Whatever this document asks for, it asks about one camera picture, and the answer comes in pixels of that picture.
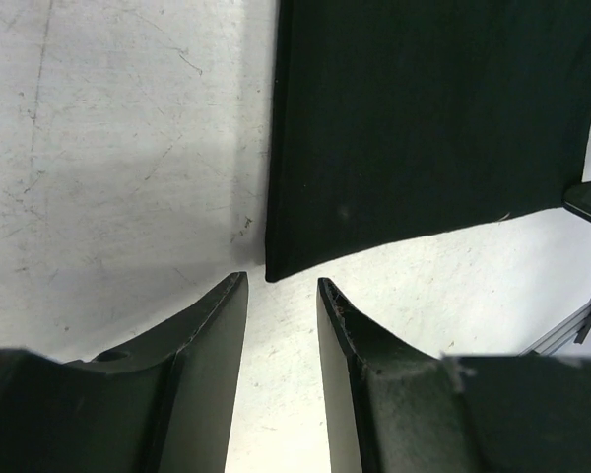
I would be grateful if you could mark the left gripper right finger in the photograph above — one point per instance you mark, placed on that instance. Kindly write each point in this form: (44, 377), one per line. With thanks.
(393, 408)

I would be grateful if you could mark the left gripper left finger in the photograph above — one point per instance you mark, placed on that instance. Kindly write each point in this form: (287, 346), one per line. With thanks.
(160, 402)

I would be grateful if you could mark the black t shirt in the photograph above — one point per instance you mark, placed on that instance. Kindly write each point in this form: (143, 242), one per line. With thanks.
(400, 119)

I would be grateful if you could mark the aluminium frame rail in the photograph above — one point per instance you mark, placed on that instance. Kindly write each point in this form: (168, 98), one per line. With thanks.
(573, 330)

